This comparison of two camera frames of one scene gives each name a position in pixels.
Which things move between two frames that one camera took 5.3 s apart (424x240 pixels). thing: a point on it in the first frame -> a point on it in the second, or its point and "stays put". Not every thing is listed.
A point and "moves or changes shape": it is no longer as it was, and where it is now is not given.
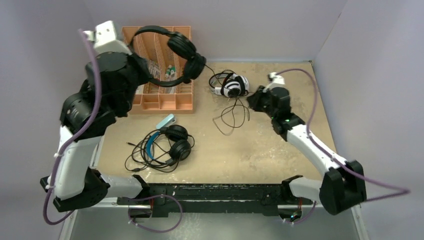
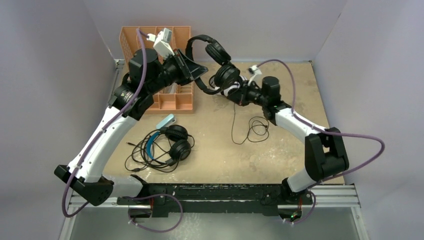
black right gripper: [254, 100] -> [239, 97]
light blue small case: [168, 121] stays put
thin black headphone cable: [228, 107] -> [252, 127]
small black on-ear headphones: [181, 46] moves or changes shape
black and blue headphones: [180, 148] stays put
